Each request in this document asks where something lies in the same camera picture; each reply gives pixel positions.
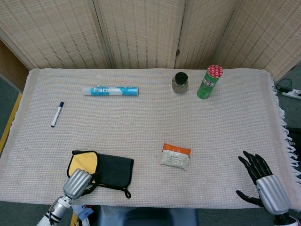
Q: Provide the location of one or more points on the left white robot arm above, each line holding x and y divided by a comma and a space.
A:
55, 210

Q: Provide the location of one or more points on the glass jar with black lid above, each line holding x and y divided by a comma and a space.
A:
180, 83

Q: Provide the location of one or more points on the orange white snack packet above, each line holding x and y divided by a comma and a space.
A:
176, 156

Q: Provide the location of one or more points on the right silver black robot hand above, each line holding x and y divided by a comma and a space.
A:
265, 181

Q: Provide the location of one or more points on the pale waffle tablecloth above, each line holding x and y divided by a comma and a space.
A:
150, 131

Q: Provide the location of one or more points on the green cylindrical canister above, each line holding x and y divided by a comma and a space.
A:
209, 82

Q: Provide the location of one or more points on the blue white marker pen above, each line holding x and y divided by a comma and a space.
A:
57, 114

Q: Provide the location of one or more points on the woven folding screen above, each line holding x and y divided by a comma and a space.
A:
150, 33

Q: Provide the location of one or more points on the white power strip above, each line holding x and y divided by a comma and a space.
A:
292, 94

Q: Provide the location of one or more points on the blue white plastic roll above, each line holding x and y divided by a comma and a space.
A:
110, 91

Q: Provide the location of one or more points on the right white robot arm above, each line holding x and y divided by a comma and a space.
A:
285, 219

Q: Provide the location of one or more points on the yellow cloth with black trim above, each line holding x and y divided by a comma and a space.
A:
105, 170

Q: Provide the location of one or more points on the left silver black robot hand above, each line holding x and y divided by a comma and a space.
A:
77, 182

